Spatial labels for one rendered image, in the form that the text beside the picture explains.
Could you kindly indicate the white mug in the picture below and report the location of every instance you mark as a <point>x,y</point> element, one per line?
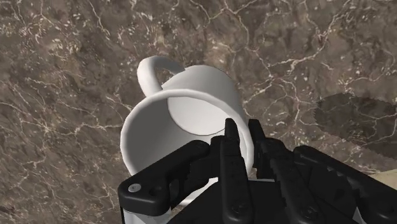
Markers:
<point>189,124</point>

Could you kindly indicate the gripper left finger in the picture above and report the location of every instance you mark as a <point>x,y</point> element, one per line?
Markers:
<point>231,173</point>

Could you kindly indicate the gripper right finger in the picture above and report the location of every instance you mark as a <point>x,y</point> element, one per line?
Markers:
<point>297,183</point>

